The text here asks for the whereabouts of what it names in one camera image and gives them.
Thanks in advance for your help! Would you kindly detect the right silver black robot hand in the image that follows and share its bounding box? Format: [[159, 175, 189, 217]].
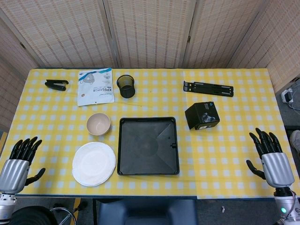
[[246, 127, 295, 188]]

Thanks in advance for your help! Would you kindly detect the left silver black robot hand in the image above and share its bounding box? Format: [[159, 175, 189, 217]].
[[0, 136, 46, 194]]

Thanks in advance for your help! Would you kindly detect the white plate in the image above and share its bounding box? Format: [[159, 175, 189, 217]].
[[72, 141, 117, 188]]

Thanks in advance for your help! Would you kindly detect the beige bowl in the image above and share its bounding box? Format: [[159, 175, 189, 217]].
[[86, 112, 111, 136]]

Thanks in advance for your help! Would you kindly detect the black square tray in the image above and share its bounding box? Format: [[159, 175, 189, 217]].
[[117, 116, 180, 176]]

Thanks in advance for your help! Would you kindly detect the light shoe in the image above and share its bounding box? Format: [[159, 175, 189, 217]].
[[289, 130, 300, 153]]

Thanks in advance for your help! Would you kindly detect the black round stool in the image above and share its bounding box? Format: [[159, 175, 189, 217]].
[[11, 205, 56, 225]]

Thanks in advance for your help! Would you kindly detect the yellow checkered tablecloth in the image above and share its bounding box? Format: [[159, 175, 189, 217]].
[[0, 67, 291, 200]]

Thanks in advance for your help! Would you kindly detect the white power adapter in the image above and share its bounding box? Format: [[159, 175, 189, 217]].
[[280, 88, 295, 104]]

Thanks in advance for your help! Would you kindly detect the black cardboard box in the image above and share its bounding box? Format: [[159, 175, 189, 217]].
[[184, 101, 221, 131]]

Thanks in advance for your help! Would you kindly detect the black stapler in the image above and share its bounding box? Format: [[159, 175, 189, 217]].
[[45, 79, 69, 92]]

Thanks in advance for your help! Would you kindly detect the black folding stand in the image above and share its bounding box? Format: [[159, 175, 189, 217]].
[[183, 80, 235, 98]]

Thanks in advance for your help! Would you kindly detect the white mask package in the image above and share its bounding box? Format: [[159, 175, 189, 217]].
[[77, 67, 115, 107]]

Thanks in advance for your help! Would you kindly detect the dark padded seat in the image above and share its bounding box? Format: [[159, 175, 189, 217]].
[[97, 199, 198, 225]]

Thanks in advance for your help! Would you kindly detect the black mesh pen cup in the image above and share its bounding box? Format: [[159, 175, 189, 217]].
[[116, 74, 136, 98]]

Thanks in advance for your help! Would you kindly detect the woven folding screen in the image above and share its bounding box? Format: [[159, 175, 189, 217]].
[[0, 0, 300, 132]]

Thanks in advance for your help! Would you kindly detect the white cable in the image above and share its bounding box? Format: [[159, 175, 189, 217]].
[[287, 100, 300, 111]]

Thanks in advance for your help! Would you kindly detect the chrome stool ring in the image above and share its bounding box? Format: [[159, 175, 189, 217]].
[[52, 203, 79, 225]]

